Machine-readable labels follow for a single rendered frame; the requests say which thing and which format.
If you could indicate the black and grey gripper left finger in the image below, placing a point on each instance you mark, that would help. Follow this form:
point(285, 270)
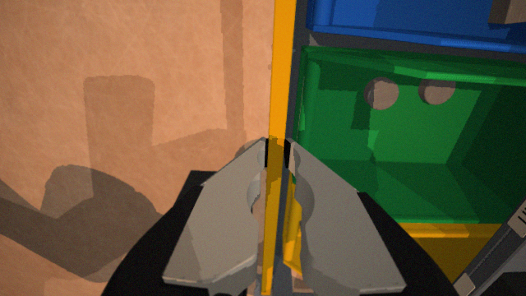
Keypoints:
point(207, 243)

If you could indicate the green open bin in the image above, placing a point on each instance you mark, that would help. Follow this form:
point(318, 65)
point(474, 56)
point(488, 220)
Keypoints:
point(460, 162)

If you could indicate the blue bin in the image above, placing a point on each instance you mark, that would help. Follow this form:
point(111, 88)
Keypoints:
point(446, 23)

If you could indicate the yellow bar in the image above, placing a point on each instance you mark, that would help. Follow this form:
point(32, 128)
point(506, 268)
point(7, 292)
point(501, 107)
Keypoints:
point(284, 17)

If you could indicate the grey metal shelf rack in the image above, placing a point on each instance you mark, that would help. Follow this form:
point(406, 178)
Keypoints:
point(505, 252)

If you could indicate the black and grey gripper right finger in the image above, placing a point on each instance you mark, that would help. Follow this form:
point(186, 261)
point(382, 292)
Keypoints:
point(351, 246)

